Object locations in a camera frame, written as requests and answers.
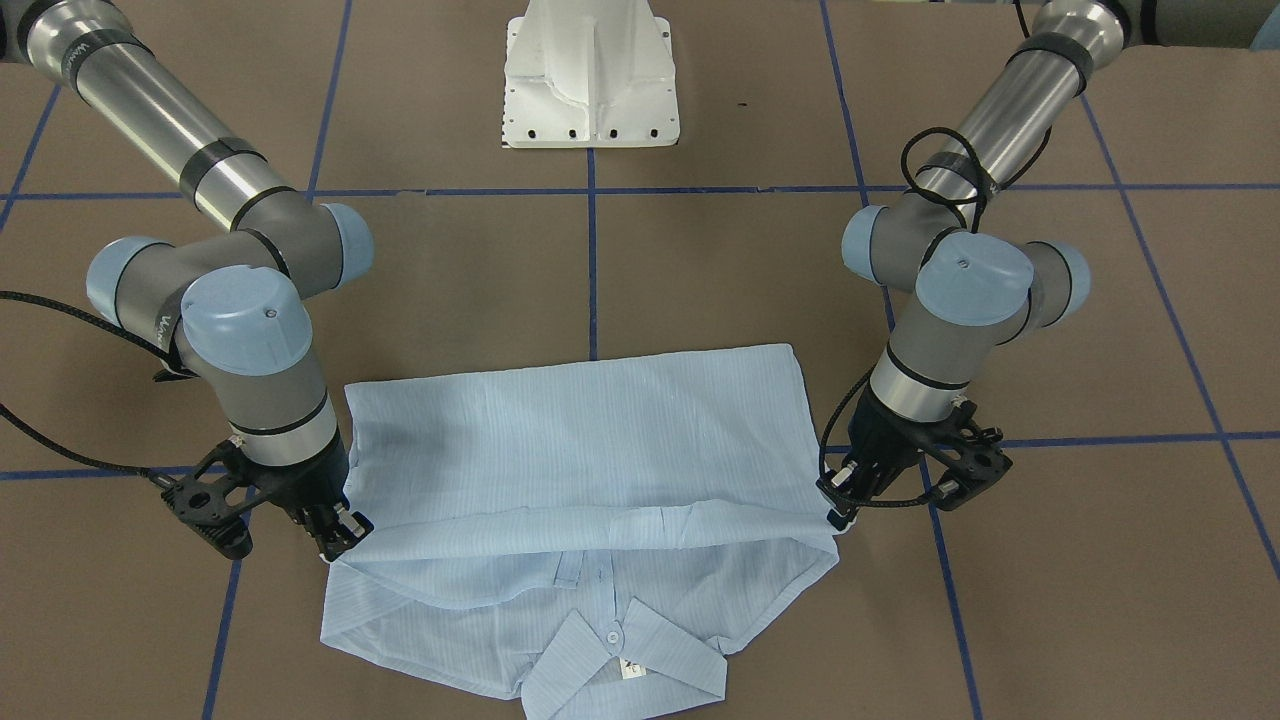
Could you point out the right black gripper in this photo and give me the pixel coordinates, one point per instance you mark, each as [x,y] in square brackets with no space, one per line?
[303,486]

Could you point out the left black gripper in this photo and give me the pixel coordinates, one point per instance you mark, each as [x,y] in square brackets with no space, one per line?
[886,438]

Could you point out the light blue button shirt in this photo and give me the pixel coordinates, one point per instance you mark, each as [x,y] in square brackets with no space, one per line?
[592,540]

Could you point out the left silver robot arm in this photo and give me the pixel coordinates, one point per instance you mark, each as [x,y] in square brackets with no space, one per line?
[971,292]

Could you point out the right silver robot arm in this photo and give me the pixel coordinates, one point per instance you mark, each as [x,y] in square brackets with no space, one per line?
[229,310]

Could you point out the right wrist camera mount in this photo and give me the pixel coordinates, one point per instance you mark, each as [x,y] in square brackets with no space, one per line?
[214,498]

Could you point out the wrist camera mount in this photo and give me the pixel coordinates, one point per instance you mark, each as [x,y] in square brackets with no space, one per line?
[214,498]
[972,455]

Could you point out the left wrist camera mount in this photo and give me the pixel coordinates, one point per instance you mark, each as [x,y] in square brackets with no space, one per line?
[972,455]

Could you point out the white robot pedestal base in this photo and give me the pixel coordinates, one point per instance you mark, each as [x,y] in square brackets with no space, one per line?
[589,75]

